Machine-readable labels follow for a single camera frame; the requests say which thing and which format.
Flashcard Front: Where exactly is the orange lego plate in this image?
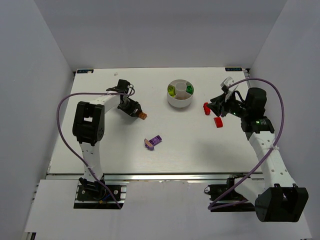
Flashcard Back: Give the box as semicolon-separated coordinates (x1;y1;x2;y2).
138;112;148;120

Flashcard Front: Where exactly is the dark green square lego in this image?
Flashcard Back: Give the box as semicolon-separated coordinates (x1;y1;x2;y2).
186;85;193;92

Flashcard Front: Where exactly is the lime green sloped lego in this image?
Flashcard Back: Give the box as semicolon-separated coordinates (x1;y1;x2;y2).
167;85;175;94

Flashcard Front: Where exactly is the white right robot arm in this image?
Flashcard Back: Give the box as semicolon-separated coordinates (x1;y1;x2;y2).
207;87;309;223

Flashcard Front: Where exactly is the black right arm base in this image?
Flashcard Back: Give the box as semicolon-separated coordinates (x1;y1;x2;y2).
203;174;255;213

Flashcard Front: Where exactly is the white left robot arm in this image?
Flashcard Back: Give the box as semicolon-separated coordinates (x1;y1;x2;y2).
72;79;147;191

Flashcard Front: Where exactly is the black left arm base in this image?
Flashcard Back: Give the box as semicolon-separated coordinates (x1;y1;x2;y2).
73;177;127;210

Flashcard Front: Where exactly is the red long lego brick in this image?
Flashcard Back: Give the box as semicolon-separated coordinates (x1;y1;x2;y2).
203;102;211;116

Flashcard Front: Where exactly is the red curved lego brick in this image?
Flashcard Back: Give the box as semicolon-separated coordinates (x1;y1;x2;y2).
213;117;223;128

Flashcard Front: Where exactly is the purple lego assembly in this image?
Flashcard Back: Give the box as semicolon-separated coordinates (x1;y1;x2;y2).
144;135;162;151

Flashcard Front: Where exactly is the blue label sticker right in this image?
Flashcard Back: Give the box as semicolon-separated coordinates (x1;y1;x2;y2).
224;67;243;72

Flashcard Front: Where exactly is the blue label sticker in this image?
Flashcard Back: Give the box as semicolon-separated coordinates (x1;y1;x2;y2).
76;69;94;74
224;67;243;72

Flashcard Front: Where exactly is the white round divided container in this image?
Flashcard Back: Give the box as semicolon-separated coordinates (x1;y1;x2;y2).
166;79;195;108

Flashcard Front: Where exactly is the blue label sticker left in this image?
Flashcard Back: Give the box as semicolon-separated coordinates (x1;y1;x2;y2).
76;69;94;74

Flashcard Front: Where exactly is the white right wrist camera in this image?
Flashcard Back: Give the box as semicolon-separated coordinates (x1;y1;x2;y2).
220;76;238;102

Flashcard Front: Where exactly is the aluminium table right rail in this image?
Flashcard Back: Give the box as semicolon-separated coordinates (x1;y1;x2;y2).
243;68;251;88

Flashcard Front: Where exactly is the aluminium table rail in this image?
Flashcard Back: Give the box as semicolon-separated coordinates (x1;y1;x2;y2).
243;68;251;88
46;172;265;183

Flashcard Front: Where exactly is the aluminium table front rail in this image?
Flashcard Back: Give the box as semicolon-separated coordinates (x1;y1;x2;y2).
46;172;265;183

